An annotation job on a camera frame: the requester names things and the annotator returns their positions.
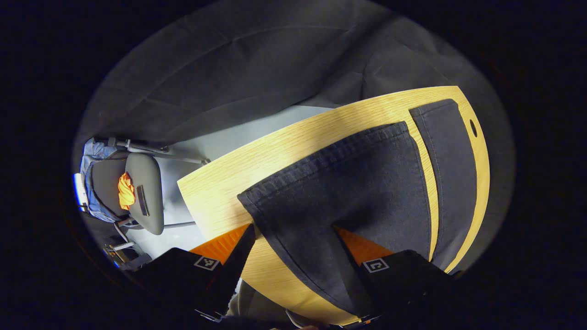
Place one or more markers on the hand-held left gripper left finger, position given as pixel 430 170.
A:
pixel 238 266

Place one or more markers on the grey office chair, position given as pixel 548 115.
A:
pixel 146 183

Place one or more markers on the person's grey clothing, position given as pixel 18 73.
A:
pixel 257 300

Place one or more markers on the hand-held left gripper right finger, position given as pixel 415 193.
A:
pixel 403 279

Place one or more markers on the blue denim garment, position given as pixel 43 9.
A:
pixel 94 153

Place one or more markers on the dark grey jeans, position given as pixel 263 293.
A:
pixel 357 183

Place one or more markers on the orange cloth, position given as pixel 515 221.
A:
pixel 126 190

